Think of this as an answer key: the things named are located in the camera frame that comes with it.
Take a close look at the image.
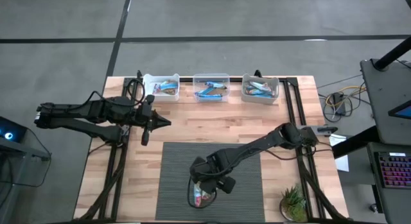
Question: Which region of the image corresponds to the potted succulent plant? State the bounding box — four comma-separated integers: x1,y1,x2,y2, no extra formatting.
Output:
278,184,308,223

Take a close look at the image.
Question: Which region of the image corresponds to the backlit computer keyboard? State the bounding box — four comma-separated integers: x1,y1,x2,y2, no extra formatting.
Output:
378,151,411,190

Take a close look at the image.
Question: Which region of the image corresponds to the black aluminium frame rail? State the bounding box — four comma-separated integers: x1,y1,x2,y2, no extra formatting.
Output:
123,69,299,84

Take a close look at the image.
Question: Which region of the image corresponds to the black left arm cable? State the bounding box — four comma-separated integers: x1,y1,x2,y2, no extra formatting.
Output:
127,78,146,105

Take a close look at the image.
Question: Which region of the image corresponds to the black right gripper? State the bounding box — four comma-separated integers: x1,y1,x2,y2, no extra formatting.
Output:
189,156,237,195

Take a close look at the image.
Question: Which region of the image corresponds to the dark grey keyboard desk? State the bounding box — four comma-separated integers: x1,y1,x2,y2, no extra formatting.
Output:
365,142,411,224

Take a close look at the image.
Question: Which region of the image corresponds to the dark grey operator desk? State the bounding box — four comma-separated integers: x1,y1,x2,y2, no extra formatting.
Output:
359,58,411,146

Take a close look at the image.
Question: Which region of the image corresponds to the white storage bin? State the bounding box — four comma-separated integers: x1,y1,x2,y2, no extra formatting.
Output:
141,73,180,103

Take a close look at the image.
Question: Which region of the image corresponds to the clear plastic storage bin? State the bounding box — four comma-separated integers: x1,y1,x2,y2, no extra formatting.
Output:
192,73,231,103

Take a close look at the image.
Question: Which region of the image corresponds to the computer tower with blue light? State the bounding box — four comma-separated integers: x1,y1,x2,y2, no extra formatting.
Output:
0,116,28,144

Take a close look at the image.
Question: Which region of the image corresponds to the tablet with blue screen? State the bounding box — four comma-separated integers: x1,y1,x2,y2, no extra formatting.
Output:
387,100,411,120

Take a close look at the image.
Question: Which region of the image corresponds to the grey woven mat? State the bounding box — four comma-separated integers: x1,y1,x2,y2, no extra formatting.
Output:
155,142,266,222

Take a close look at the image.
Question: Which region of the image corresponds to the black pole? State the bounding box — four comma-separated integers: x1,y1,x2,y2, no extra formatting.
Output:
374,35,411,72

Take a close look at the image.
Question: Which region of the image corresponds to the black support bar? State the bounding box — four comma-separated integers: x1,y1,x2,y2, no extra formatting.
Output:
332,125,380,160

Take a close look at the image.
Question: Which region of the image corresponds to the red green chocolate chip bar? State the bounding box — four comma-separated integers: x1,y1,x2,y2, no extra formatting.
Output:
193,182,203,208

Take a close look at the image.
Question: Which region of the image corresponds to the dark grey equipment cart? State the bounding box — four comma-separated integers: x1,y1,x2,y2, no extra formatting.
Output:
0,139,52,224

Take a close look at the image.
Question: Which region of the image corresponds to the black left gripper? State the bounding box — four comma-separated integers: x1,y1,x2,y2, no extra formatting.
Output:
137,103,172,146

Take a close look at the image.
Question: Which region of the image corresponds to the yellow cable bundle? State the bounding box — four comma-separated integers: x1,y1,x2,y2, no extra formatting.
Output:
324,85,367,107

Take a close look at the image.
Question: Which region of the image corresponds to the red and blue granola bar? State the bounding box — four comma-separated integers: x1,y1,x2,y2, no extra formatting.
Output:
159,80,179,90

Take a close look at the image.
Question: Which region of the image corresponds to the white paper sheet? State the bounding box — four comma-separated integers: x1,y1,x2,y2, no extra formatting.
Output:
329,134,350,173

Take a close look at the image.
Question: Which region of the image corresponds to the black power adapter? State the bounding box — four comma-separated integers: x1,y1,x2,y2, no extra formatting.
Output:
330,92,347,116

